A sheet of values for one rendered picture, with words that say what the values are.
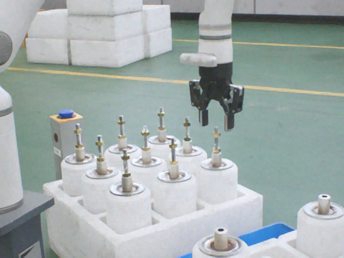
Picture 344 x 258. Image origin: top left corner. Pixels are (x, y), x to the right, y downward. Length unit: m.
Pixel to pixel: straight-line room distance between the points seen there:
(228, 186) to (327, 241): 0.31
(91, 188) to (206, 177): 0.26
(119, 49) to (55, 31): 0.55
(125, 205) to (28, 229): 0.22
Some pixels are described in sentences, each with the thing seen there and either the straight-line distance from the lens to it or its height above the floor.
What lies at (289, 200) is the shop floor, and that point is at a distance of 1.76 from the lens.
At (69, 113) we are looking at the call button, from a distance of 1.52.
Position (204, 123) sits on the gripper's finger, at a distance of 1.30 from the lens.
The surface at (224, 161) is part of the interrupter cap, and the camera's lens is 1.33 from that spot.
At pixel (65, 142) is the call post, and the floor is 0.26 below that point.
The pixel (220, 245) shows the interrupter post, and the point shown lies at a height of 0.26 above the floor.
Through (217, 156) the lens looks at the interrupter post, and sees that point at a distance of 1.30.
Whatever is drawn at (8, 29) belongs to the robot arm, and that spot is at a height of 0.61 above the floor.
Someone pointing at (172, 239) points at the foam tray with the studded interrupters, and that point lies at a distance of 1.21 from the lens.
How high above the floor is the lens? 0.71
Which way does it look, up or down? 17 degrees down
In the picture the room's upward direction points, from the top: 2 degrees counter-clockwise
